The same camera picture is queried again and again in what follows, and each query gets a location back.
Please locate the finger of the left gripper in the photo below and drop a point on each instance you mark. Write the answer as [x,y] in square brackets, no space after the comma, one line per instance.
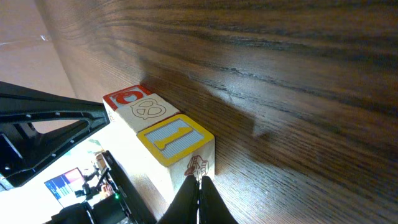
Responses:
[25,152]
[22,105]

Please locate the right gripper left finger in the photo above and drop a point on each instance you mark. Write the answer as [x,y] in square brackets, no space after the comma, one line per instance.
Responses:
[183,209]

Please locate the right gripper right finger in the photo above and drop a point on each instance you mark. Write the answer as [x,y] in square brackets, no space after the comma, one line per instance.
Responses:
[212,209]

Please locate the car picture yellow block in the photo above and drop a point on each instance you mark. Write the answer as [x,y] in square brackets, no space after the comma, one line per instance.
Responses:
[174,149]

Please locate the shell picture Q block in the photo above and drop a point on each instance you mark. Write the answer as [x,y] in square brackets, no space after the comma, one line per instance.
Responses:
[120,98]

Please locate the letter E L block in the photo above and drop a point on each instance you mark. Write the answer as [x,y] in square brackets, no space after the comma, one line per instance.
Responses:
[146,112]

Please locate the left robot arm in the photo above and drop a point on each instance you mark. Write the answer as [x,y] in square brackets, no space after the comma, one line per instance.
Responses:
[37,128]

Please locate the computer monitor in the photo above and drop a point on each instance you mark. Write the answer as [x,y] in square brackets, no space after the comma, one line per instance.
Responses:
[67,188]

